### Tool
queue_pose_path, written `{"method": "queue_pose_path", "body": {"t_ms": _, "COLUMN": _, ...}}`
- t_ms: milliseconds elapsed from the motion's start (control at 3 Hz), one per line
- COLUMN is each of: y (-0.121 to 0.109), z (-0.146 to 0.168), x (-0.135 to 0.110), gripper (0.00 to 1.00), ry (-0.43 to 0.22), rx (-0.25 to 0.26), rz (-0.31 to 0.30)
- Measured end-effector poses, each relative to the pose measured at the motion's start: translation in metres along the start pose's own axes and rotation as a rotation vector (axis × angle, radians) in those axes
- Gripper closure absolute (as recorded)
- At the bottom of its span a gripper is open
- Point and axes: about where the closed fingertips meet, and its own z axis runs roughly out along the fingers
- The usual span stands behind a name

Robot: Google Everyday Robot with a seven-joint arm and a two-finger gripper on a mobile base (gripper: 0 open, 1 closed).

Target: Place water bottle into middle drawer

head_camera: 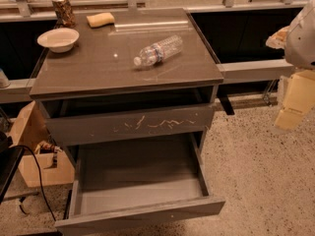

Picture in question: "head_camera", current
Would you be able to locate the patterned drink can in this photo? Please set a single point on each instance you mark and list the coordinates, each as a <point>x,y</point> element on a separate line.
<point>64,12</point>

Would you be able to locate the grey drawer cabinet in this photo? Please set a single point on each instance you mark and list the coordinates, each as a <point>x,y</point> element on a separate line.
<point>98,75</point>

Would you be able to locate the metal window railing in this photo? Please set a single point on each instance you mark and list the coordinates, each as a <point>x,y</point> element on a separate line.
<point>157,0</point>

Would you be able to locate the clear plastic water bottle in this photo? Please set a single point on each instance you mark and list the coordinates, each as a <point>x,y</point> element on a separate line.
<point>159,51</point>

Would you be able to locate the white object at left edge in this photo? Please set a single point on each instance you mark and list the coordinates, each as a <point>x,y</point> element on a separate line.
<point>4,81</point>

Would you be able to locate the grey top drawer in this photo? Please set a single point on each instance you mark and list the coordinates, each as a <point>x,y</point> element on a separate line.
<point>98,128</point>

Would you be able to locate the cardboard box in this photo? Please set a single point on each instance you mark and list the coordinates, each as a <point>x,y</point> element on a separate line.
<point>50,165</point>

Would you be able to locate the open grey middle drawer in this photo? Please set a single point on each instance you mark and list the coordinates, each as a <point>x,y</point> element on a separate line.
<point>132,183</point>

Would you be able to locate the yellow sponge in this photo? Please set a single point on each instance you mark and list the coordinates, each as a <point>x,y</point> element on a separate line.
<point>99,20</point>

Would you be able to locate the white ceramic bowl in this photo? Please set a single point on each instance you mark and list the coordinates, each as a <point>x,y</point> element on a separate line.
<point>58,40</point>

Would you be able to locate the black table edge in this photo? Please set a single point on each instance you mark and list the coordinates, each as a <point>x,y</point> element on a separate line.
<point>10,157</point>

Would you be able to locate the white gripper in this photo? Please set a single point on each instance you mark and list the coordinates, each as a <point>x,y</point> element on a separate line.
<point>302,42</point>

